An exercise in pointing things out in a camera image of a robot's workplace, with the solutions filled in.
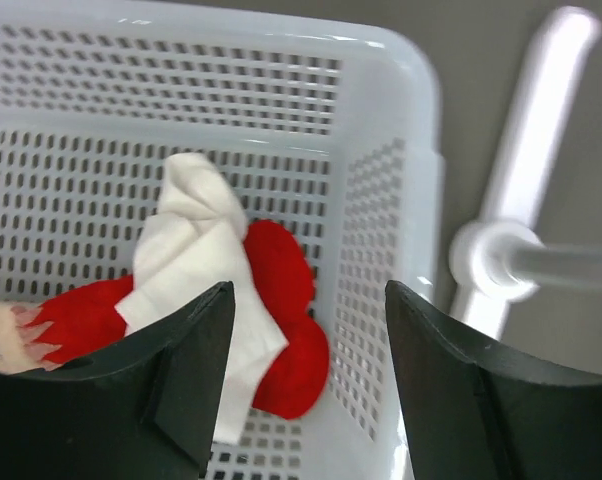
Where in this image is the metal drying rack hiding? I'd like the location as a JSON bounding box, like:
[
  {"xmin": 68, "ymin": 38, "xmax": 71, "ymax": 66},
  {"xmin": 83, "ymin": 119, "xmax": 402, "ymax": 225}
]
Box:
[{"xmin": 449, "ymin": 6, "xmax": 602, "ymax": 339}]

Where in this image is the pink patterned sock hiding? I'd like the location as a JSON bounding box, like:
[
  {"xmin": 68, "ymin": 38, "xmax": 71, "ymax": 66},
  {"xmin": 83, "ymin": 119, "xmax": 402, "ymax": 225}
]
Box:
[{"xmin": 0, "ymin": 302, "xmax": 42, "ymax": 375}]

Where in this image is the white sock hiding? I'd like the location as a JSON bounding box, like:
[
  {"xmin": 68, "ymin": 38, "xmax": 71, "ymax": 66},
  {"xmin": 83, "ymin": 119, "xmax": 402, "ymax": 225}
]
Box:
[{"xmin": 115, "ymin": 153, "xmax": 288, "ymax": 444}]

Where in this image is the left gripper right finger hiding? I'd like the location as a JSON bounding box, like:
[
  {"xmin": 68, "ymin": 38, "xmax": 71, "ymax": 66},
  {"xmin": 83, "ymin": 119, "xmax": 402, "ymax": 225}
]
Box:
[{"xmin": 385, "ymin": 281, "xmax": 602, "ymax": 479}]

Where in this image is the red sock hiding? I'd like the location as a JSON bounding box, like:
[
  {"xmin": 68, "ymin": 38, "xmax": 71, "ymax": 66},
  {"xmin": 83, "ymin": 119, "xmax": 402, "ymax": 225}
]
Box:
[{"xmin": 16, "ymin": 220, "xmax": 329, "ymax": 420}]

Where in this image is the white perforated plastic basket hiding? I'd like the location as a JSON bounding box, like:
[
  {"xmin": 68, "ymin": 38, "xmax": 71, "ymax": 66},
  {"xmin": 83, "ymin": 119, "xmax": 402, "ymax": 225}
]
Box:
[{"xmin": 0, "ymin": 1, "xmax": 443, "ymax": 479}]

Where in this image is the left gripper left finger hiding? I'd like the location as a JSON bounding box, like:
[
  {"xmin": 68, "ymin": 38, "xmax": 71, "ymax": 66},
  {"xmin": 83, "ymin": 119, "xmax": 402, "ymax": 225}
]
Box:
[{"xmin": 0, "ymin": 282, "xmax": 235, "ymax": 479}]

